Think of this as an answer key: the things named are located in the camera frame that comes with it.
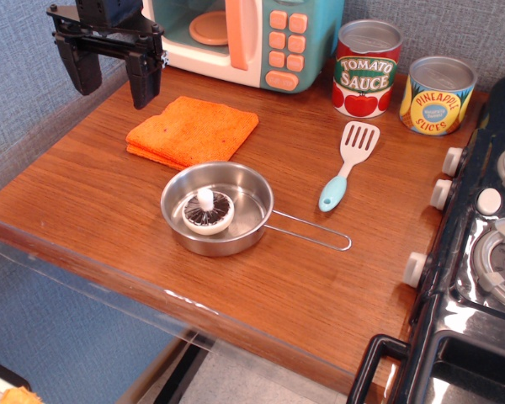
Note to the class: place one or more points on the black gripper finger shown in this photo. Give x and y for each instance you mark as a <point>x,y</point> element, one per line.
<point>144,75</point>
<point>81,63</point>

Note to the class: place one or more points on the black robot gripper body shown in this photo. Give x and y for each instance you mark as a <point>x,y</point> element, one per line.
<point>116,29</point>

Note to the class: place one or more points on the white toy mushroom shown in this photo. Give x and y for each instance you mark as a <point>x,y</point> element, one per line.
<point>208,212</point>

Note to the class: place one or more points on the folded orange cloth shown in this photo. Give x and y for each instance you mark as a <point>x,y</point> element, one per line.
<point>190,131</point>

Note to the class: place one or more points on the orange microwave turntable plate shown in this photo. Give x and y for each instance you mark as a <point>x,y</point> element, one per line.
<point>210,28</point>

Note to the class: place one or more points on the teal toy microwave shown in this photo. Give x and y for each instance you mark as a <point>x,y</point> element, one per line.
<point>275,45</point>

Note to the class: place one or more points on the small steel frying pan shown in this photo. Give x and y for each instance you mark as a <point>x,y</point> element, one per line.
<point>253,199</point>

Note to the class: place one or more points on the tomato sauce can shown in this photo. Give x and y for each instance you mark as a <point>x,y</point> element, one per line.
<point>365,67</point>

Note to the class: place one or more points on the pineapple slices can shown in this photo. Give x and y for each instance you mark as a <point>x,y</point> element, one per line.
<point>437,95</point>

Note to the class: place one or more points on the white stove knob middle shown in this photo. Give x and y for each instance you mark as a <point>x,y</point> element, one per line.
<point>440,193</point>

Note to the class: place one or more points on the white stove knob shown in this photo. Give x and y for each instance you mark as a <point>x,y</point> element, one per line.
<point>440,193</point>
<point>452,161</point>
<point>414,269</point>

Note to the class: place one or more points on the white stove knob upper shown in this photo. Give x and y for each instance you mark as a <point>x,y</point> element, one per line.
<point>452,161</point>

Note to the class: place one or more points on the white stove knob lower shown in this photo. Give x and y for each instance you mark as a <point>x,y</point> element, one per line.
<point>414,269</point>

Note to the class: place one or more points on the black toy stove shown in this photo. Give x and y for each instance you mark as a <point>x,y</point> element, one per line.
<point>456,349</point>

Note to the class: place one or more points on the white spatula teal handle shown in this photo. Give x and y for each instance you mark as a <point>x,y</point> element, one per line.
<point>357,143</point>

